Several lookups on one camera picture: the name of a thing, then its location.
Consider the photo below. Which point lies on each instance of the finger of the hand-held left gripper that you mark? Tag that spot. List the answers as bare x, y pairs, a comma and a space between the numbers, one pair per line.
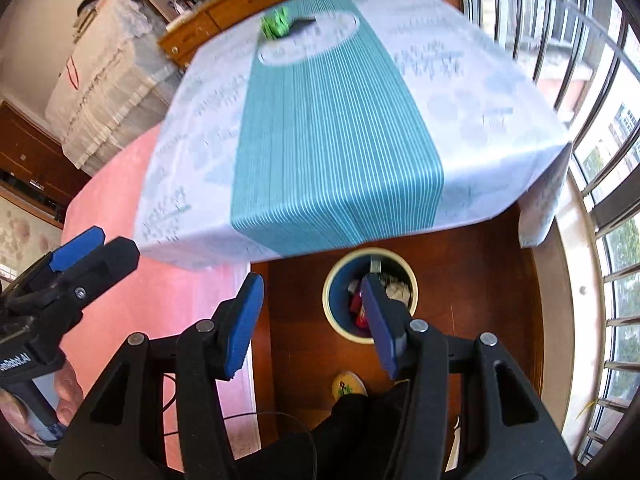
75, 251
112, 260

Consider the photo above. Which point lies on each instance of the cabinet under white lace cover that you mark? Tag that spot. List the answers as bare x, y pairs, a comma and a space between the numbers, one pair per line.
110, 85

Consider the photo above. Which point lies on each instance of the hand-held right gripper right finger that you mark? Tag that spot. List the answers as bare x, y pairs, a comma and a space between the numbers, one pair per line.
380, 325

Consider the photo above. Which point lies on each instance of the person's left leg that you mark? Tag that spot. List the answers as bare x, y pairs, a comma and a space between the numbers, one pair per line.
350, 430

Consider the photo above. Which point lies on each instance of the person's left hand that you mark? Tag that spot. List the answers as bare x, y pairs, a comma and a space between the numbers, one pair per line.
67, 392

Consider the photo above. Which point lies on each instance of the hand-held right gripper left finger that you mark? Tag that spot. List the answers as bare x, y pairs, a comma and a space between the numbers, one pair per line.
245, 330

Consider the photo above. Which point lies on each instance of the window with metal grille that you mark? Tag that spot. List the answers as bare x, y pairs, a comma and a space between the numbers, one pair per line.
607, 212

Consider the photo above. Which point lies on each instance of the dark blue bin cream rim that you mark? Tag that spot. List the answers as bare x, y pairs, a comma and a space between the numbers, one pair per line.
336, 307

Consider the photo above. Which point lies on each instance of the wooden desk with drawers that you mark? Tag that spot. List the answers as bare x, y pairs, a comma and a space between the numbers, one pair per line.
240, 2

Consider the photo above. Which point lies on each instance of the pink bed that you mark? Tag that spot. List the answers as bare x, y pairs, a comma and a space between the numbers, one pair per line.
150, 300

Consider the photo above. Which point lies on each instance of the white face mask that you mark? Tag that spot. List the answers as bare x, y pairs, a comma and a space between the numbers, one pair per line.
398, 292

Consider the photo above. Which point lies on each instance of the red snack bag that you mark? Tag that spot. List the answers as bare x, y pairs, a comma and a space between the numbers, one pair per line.
357, 310

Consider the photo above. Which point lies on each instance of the printed blue striped tablecloth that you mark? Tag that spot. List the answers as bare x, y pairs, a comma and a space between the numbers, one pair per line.
340, 160

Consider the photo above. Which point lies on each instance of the person's left yellow slipper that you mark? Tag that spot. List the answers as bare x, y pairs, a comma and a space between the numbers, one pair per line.
348, 384

